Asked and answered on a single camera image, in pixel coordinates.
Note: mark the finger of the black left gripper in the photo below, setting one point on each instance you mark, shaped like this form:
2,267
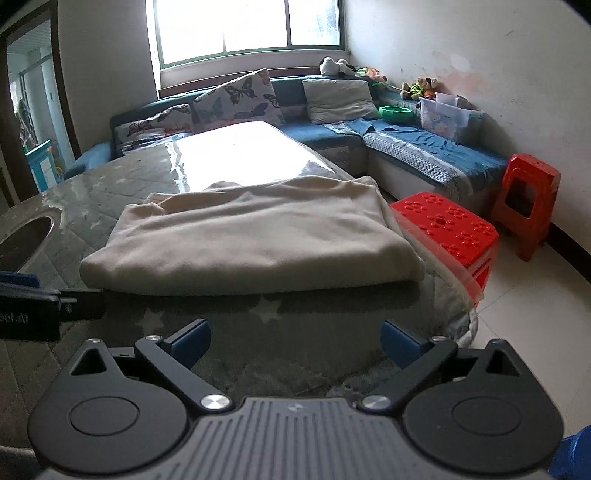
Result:
81,305

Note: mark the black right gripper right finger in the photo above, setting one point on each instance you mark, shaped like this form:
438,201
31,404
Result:
421,362

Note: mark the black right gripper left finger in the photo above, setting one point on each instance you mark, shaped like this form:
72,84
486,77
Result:
167,362

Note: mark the beige garment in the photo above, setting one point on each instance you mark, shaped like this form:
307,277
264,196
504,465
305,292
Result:
306,233

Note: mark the black round induction cooktop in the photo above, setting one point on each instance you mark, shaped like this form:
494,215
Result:
19,247

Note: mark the red plastic stool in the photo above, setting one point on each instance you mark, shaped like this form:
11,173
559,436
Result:
526,201
464,242

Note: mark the blue white cabinet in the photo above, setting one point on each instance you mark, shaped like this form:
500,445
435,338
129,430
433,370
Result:
44,170

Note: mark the butterfly pillow left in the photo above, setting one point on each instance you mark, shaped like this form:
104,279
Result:
170,124

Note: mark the butterfly pillow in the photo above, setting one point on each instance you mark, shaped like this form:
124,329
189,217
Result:
170,124
248,98

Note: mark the blue corner sofa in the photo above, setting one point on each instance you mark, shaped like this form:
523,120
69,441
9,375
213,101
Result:
403,159

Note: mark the green plastic bowl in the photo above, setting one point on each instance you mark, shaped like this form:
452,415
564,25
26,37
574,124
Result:
395,114

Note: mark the clear plastic storage box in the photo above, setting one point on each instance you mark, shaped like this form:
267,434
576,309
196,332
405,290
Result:
460,125

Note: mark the plush toys pile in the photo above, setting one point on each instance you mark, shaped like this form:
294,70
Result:
423,87

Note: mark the grey plain cushion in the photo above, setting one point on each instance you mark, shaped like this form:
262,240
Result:
333,101

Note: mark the butterfly pillow right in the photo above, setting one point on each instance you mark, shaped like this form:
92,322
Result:
248,98

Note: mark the panda plush toy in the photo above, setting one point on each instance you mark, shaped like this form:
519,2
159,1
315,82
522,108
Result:
336,68

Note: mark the window with green frame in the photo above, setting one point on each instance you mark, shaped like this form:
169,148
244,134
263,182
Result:
191,31

